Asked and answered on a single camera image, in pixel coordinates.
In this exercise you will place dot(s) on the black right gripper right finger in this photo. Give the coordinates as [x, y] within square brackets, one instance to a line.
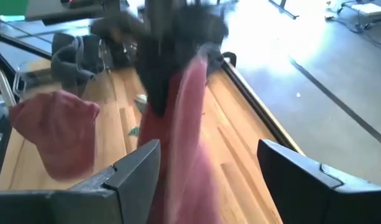
[302, 193]

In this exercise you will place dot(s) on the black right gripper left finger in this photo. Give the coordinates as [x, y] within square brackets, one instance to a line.
[131, 186]

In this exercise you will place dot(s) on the maroon cap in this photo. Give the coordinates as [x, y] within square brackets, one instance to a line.
[184, 155]
[53, 133]

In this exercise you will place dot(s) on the dark navy cap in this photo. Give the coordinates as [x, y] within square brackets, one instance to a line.
[69, 62]

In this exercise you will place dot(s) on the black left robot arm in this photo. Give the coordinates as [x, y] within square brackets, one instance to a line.
[122, 28]

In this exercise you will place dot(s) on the black furniture leg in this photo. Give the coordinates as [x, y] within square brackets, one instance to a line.
[285, 9]

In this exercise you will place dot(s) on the grey desk top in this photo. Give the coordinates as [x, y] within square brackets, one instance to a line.
[53, 12]

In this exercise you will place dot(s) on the clear plastic bin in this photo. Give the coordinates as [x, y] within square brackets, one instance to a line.
[31, 71]

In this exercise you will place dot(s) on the white flat box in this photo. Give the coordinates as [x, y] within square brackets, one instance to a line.
[369, 8]

